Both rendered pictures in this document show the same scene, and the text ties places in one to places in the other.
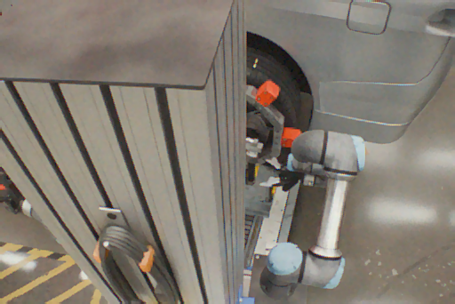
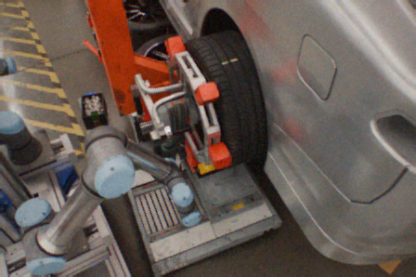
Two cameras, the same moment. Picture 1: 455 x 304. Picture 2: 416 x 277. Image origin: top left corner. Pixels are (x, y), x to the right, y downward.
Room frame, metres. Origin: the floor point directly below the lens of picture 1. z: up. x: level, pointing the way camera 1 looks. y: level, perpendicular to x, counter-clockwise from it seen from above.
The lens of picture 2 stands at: (0.60, -1.07, 2.15)
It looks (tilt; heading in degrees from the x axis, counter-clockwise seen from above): 50 degrees down; 49
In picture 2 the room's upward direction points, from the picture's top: 1 degrees counter-clockwise
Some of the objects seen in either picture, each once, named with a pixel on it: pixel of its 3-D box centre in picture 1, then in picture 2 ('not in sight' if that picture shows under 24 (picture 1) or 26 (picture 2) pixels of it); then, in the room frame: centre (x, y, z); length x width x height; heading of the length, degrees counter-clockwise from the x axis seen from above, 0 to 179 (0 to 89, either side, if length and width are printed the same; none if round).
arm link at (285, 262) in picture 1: (284, 263); (38, 219); (0.55, -0.20, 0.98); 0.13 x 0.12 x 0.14; 74
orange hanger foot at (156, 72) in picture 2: not in sight; (177, 70); (1.64, 0.41, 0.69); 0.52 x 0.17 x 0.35; 161
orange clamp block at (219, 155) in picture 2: (291, 138); (219, 155); (1.29, -0.34, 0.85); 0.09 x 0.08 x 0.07; 71
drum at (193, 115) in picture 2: not in sight; (178, 113); (1.32, -0.02, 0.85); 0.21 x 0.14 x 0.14; 161
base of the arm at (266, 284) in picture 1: (280, 276); not in sight; (0.55, -0.19, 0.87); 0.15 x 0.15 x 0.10
